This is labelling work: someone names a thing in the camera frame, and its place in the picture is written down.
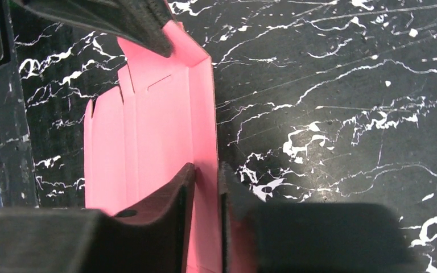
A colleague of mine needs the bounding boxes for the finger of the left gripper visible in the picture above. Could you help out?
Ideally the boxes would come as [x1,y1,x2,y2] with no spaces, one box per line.
[15,0,175,57]

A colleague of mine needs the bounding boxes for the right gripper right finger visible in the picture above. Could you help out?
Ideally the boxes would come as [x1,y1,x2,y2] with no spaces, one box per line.
[218,162,418,272]

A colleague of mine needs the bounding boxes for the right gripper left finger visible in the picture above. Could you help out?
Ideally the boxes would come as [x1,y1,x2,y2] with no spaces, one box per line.
[0,163,195,272]

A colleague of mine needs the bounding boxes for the pink paper box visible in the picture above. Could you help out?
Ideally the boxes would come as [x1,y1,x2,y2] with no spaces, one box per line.
[84,20,224,272]

